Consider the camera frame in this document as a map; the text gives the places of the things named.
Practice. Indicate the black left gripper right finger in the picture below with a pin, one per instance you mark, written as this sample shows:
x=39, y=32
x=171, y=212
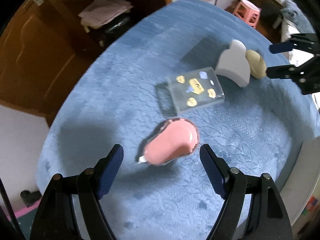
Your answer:
x=252, y=207

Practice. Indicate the white heart-shaped box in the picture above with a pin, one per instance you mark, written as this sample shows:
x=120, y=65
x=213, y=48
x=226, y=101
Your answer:
x=234, y=65

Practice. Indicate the black chalkboard eraser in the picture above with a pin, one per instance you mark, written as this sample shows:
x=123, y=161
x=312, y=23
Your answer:
x=30, y=198

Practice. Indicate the green chalkboard with pink frame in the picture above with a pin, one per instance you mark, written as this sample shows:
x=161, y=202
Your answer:
x=25, y=215

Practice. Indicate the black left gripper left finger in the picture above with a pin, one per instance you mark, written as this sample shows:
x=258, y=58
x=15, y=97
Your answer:
x=55, y=216

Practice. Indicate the pink plastic stool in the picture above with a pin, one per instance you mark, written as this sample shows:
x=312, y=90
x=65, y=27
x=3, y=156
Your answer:
x=247, y=12

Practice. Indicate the brown wooden cabinet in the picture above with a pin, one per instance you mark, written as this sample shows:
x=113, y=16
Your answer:
x=45, y=50

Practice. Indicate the beige oval compact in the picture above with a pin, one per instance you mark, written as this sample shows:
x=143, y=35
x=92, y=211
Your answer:
x=256, y=63

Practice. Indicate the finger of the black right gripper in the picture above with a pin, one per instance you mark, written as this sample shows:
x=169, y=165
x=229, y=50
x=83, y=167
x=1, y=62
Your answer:
x=285, y=47
x=287, y=72

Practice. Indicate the pink correction tape dispenser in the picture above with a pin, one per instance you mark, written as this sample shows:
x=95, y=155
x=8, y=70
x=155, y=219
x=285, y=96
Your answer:
x=176, y=138

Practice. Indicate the clear box with stickers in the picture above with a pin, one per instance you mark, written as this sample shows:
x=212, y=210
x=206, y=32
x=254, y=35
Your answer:
x=189, y=91

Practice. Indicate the blue fluffy table cover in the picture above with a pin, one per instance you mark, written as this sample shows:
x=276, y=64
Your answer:
x=123, y=97

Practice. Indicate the folded pink cloth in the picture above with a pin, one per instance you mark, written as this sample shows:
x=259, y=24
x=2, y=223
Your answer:
x=101, y=12

